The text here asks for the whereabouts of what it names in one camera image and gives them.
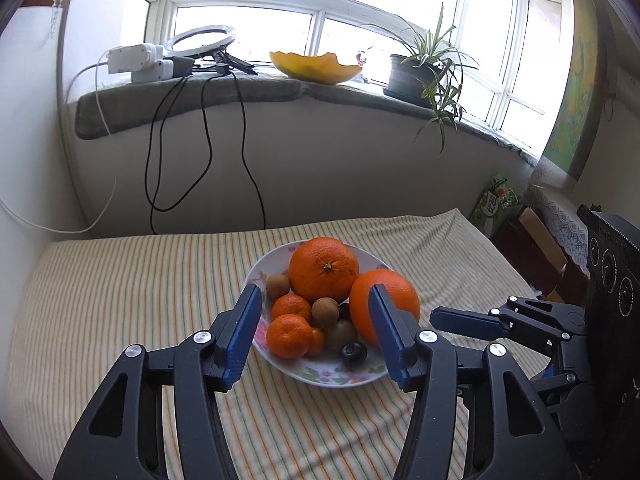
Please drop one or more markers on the large dimpled orange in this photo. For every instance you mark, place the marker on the large dimpled orange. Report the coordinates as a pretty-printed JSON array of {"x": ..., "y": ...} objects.
[{"x": 324, "y": 270}]

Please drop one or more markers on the white power adapter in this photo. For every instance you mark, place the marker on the white power adapter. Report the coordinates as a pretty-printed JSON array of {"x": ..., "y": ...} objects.
[{"x": 132, "y": 57}]

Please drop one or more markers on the white power strip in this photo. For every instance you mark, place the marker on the white power strip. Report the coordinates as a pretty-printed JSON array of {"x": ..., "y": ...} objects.
[{"x": 152, "y": 72}]

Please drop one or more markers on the striped tablecloth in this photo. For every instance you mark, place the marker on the striped tablecloth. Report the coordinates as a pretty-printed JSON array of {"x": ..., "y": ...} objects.
[{"x": 125, "y": 285}]

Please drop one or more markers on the large smooth orange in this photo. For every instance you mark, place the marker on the large smooth orange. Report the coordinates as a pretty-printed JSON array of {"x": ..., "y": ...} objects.
[{"x": 360, "y": 305}]

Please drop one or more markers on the floral white plate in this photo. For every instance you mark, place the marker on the floral white plate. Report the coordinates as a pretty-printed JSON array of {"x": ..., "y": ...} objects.
[{"x": 322, "y": 374}]

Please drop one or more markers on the dark red box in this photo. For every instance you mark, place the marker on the dark red box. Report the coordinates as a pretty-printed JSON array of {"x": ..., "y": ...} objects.
[{"x": 520, "y": 260}]

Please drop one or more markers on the grey adapter box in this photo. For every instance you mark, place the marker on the grey adapter box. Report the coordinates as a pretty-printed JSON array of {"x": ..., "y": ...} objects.
[{"x": 183, "y": 66}]

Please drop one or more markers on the dark plum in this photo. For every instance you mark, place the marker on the dark plum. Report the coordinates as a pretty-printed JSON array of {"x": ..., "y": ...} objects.
[
  {"x": 354, "y": 354},
  {"x": 345, "y": 312}
]

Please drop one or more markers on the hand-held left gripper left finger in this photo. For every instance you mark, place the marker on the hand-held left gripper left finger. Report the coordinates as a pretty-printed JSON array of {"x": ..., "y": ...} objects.
[{"x": 242, "y": 340}]

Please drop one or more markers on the large greenish kiwi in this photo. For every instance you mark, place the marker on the large greenish kiwi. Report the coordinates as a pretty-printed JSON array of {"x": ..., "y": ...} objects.
[{"x": 341, "y": 333}]

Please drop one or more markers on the potted spider plant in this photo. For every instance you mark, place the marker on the potted spider plant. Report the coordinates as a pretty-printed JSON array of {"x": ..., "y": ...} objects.
[{"x": 407, "y": 77}]

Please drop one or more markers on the small brown kiwi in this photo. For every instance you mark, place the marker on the small brown kiwi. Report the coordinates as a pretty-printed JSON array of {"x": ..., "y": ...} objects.
[
  {"x": 326, "y": 312},
  {"x": 277, "y": 285}
]

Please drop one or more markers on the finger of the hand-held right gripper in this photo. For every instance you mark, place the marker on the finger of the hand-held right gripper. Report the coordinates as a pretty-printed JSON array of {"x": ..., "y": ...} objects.
[
  {"x": 565, "y": 385},
  {"x": 465, "y": 322}
]

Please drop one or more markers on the white lace cloth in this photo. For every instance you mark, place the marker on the white lace cloth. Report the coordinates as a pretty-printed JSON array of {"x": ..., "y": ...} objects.
[{"x": 565, "y": 220}]

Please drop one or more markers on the wall map poster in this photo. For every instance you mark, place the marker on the wall map poster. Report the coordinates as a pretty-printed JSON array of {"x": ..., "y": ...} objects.
[{"x": 575, "y": 85}]

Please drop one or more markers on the small mandarin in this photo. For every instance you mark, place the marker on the small mandarin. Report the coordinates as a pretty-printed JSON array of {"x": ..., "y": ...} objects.
[
  {"x": 291, "y": 308},
  {"x": 287, "y": 336}
]

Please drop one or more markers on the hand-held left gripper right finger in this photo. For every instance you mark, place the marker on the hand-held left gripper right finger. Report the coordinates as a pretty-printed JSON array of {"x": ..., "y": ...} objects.
[{"x": 392, "y": 340}]

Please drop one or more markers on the orange kumquat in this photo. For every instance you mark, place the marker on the orange kumquat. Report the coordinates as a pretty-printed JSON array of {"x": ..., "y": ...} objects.
[{"x": 316, "y": 343}]

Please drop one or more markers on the grey windowsill cloth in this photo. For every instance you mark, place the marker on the grey windowsill cloth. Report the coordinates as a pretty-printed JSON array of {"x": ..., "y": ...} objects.
[{"x": 200, "y": 95}]

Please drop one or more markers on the yellow bowl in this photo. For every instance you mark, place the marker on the yellow bowl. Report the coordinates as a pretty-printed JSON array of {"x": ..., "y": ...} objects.
[{"x": 310, "y": 70}]

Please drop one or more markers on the green snack bag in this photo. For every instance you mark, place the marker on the green snack bag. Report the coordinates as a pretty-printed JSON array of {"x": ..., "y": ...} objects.
[{"x": 495, "y": 205}]

